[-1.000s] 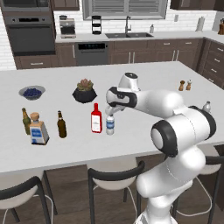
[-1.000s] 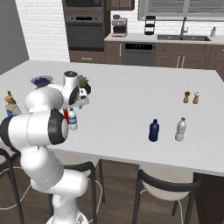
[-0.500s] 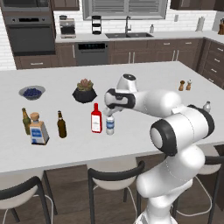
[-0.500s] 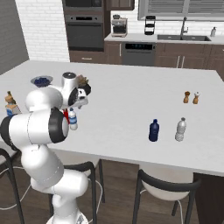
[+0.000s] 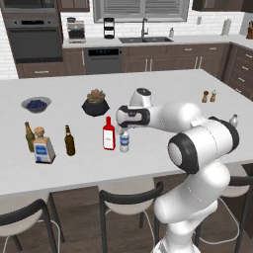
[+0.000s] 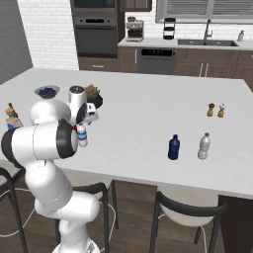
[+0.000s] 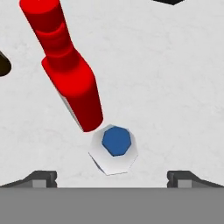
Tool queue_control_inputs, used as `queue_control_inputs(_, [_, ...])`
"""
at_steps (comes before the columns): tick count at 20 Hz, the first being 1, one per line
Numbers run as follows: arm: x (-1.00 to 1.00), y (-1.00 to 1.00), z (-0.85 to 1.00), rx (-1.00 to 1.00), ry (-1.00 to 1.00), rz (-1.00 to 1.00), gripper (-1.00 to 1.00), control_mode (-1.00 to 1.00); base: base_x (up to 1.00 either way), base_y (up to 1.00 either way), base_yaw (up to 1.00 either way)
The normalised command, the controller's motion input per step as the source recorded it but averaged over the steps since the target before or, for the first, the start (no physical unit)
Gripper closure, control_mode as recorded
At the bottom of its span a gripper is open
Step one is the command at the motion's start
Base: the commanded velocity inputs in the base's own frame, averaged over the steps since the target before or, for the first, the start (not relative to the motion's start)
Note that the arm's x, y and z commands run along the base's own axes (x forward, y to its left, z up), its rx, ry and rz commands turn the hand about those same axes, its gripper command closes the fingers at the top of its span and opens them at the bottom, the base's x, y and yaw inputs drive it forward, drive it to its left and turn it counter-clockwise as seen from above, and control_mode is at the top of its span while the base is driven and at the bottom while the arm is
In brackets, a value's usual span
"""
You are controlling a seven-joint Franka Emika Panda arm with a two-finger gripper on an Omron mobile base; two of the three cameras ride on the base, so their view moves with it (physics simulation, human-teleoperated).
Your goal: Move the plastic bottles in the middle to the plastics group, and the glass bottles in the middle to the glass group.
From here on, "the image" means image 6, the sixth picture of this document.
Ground brown glass bottle blue label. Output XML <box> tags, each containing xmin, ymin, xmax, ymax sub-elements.
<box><xmin>5</xmin><ymin>102</ymin><xmax>25</xmax><ymax>131</ymax></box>

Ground grey sink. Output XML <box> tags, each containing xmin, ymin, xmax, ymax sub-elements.
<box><xmin>177</xmin><ymin>39</ymin><xmax>239</xmax><ymax>47</ymax></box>

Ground clear grey bottle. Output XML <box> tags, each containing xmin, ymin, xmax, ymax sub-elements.
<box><xmin>197</xmin><ymin>131</ymin><xmax>212</xmax><ymax>161</ymax></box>

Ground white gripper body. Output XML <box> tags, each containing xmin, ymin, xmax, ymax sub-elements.
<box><xmin>85</xmin><ymin>102</ymin><xmax>100</xmax><ymax>126</ymax></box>

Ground dark blue bottle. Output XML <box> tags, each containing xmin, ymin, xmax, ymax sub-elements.
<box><xmin>167</xmin><ymin>133</ymin><xmax>181</xmax><ymax>161</ymax></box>

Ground brown base cupboards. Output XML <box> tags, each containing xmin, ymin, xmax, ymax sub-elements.
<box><xmin>117</xmin><ymin>45</ymin><xmax>253</xmax><ymax>91</ymax></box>

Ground blue bowl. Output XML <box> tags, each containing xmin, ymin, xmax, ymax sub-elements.
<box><xmin>35</xmin><ymin>85</ymin><xmax>61</xmax><ymax>100</ymax></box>

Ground potted succulent plant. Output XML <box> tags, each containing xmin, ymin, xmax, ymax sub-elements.
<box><xmin>84</xmin><ymin>83</ymin><xmax>104</xmax><ymax>110</ymax></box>

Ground brown pepper mill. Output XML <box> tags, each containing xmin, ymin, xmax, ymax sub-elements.
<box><xmin>207</xmin><ymin>102</ymin><xmax>216</xmax><ymax>118</ymax></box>

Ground brown wall cupboard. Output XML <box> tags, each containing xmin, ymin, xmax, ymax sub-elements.
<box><xmin>120</xmin><ymin>0</ymin><xmax>153</xmax><ymax>14</ymax></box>

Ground black dishwasher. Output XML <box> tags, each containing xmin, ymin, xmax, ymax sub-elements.
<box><xmin>136</xmin><ymin>46</ymin><xmax>177</xmax><ymax>76</ymax></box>

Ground silver coffee machine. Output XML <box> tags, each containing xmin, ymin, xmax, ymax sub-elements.
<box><xmin>126</xmin><ymin>15</ymin><xmax>145</xmax><ymax>43</ymax></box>

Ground brown white-topped salt shaker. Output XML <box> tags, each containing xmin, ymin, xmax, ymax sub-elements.
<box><xmin>216</xmin><ymin>103</ymin><xmax>227</xmax><ymax>119</ymax></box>

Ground dark brown island panel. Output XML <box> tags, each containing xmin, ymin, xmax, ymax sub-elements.
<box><xmin>217</xmin><ymin>194</ymin><xmax>253</xmax><ymax>253</ymax></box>

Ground grey window blinds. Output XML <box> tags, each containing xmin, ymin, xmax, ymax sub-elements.
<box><xmin>155</xmin><ymin>0</ymin><xmax>253</xmax><ymax>25</ymax></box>

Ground black wall oven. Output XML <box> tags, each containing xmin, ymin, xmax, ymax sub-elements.
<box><xmin>70</xmin><ymin>0</ymin><xmax>121</xmax><ymax>72</ymax></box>

